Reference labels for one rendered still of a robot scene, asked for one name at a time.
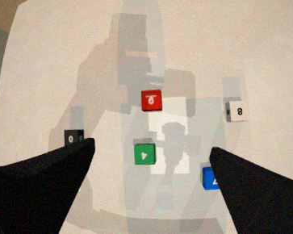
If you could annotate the small black block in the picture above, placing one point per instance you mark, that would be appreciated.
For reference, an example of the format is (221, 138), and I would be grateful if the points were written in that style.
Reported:
(73, 136)

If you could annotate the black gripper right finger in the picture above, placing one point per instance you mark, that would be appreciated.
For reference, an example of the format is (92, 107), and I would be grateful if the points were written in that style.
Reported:
(260, 201)

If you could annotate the blue digit block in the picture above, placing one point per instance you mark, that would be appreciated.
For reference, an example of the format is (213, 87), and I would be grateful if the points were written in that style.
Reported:
(209, 182)

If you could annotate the beige block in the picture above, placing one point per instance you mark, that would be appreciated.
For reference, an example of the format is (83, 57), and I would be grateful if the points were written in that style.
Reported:
(237, 111)

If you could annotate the green block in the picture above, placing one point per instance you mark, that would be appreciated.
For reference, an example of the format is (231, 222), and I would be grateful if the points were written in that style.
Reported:
(144, 154)

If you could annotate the red block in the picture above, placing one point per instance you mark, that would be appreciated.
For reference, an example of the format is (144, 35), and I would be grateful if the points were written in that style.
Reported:
(151, 100)

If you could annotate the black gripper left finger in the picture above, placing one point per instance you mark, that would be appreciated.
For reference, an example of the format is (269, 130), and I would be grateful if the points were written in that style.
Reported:
(36, 194)

